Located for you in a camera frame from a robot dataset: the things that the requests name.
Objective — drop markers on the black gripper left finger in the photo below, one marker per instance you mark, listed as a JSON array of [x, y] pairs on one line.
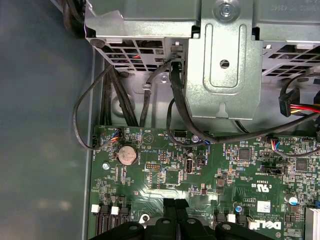
[[160, 230]]

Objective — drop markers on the green motherboard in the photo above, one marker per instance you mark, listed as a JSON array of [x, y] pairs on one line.
[[225, 180]]

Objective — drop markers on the open black PC case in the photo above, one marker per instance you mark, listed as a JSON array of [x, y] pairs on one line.
[[37, 125]]

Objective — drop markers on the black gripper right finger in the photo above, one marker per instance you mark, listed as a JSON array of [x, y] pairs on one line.
[[192, 230]]

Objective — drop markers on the silver drive cage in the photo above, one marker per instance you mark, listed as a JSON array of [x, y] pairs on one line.
[[137, 27]]

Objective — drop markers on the silver finned heatsink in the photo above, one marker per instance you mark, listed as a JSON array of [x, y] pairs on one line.
[[313, 225]]

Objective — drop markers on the coin cell battery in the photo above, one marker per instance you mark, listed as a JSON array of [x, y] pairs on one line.
[[127, 155]]

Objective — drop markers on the black power connector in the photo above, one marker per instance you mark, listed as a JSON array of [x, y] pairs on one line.
[[287, 105]]

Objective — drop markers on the silver metal bracket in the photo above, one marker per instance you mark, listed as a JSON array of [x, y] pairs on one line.
[[225, 100]]

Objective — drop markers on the RAM slot white latches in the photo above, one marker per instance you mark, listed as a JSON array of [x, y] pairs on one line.
[[231, 218], [95, 209], [249, 220], [115, 210]]

